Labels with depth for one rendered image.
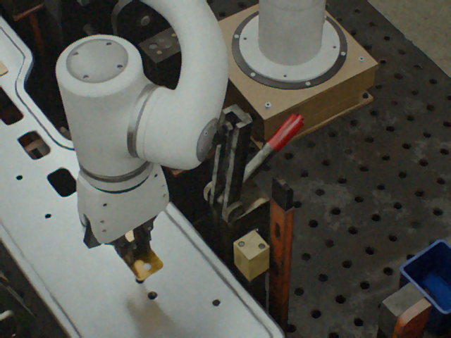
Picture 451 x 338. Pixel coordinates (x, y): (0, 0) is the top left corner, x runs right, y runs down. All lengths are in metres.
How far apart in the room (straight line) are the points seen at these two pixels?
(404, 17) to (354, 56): 1.30
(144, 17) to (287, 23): 0.38
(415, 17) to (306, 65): 1.37
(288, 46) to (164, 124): 0.81
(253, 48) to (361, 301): 0.52
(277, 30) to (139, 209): 0.68
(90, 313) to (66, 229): 0.14
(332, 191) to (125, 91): 0.85
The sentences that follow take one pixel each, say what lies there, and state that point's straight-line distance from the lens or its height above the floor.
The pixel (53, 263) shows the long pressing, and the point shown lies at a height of 1.00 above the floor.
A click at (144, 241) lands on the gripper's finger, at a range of 1.13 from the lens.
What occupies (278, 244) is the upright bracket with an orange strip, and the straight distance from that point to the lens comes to 1.15.
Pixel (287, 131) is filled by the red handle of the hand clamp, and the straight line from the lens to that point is 1.18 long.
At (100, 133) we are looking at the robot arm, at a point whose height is 1.35.
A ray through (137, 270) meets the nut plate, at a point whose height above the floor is 1.07.
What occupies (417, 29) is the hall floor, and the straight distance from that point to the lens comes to 3.01.
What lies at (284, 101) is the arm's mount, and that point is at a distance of 1.66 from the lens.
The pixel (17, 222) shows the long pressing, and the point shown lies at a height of 1.00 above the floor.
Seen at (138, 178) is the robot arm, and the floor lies 1.26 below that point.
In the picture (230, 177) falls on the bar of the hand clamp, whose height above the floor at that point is 1.13.
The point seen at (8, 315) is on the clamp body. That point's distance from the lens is 1.18.
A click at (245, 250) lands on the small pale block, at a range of 1.16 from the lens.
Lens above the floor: 2.04
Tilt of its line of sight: 52 degrees down
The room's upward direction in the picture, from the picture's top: 2 degrees counter-clockwise
